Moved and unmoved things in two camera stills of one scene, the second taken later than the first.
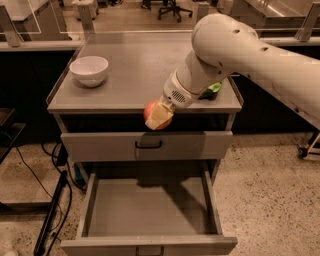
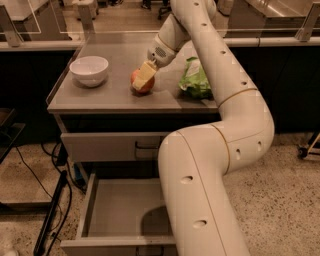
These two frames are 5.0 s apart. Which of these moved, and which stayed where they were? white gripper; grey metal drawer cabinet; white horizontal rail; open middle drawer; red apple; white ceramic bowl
Moved: white gripper; red apple
Stayed: grey metal drawer cabinet; white ceramic bowl; open middle drawer; white horizontal rail
